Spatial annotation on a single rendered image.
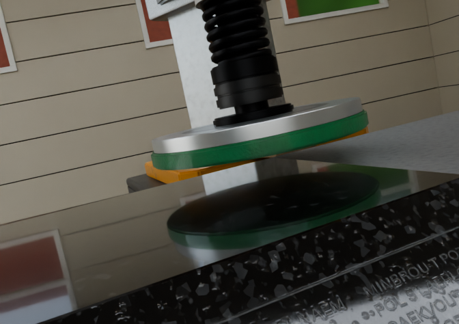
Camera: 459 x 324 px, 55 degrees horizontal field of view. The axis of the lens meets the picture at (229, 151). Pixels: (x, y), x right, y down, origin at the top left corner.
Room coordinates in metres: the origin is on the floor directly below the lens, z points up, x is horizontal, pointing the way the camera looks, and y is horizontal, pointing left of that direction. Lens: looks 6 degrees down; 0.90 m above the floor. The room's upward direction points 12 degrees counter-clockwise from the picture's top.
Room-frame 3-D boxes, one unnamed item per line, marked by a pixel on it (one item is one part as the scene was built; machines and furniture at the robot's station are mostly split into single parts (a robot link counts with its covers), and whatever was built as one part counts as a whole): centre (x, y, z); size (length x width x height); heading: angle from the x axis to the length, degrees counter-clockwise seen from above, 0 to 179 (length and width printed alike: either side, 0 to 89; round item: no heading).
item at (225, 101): (0.46, -0.03, 0.90); 0.07 x 0.07 x 0.01
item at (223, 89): (0.46, -0.03, 0.91); 0.07 x 0.07 x 0.01
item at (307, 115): (0.46, -0.03, 0.87); 0.21 x 0.21 x 0.01
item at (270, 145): (0.46, -0.03, 0.87); 0.22 x 0.22 x 0.04
